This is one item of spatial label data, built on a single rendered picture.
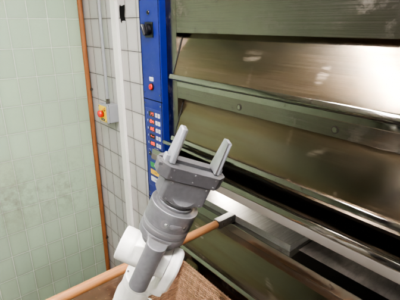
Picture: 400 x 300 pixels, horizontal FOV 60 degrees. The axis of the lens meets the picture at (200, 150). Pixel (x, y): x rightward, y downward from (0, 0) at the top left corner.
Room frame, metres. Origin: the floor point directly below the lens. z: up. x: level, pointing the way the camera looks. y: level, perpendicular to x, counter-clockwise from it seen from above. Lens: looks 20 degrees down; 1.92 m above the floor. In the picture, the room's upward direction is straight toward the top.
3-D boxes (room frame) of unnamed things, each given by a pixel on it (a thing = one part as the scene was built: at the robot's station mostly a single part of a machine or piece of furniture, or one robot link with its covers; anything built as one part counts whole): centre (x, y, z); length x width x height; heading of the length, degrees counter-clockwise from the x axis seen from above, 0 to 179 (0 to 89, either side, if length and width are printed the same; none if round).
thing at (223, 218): (1.20, -0.10, 1.20); 0.09 x 0.04 x 0.03; 131
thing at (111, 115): (1.90, 0.51, 1.46); 0.10 x 0.07 x 0.10; 40
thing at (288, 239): (1.34, -0.27, 1.19); 0.55 x 0.36 x 0.03; 41
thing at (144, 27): (1.55, 0.23, 1.92); 0.06 x 0.04 x 0.11; 40
